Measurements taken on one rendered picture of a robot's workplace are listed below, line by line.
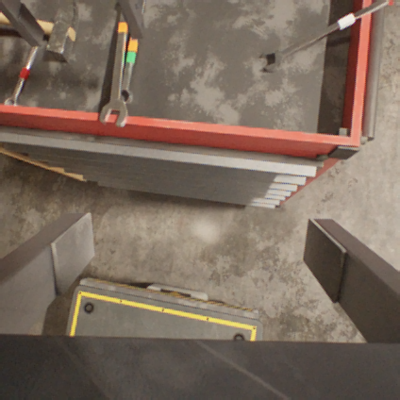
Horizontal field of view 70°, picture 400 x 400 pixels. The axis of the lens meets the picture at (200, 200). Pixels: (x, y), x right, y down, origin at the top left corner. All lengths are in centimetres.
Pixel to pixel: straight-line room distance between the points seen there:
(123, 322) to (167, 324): 16
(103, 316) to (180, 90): 88
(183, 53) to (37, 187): 131
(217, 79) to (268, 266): 100
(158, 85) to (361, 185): 114
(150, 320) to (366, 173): 111
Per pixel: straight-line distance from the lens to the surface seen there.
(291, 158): 50
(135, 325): 113
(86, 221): 16
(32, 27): 45
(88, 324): 120
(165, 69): 54
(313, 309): 142
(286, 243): 136
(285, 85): 51
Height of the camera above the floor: 134
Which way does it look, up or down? 79 degrees down
